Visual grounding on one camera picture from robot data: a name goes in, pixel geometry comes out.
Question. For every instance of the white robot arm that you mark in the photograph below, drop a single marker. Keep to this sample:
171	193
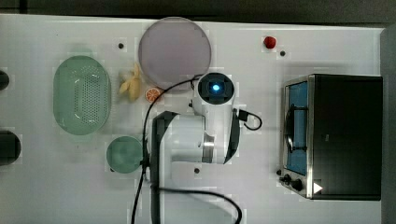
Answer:
209	135

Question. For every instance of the black toaster oven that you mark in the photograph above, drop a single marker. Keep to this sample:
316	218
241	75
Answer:
332	137

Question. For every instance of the toy orange half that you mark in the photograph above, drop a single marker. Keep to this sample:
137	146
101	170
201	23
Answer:
153	94

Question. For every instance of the purple round plate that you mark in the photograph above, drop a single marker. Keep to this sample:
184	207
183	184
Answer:
172	50

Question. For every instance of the peeled toy banana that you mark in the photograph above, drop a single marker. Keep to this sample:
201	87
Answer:
130	83

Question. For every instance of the green mug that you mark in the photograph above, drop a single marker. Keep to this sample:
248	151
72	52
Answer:
124	154

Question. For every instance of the small red toy fruit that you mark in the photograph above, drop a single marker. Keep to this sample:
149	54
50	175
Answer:
269	42

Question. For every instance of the green oval colander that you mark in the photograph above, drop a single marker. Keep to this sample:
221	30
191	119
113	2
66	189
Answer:
81	95

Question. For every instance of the black round container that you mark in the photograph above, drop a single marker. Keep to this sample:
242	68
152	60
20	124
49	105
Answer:
4	80

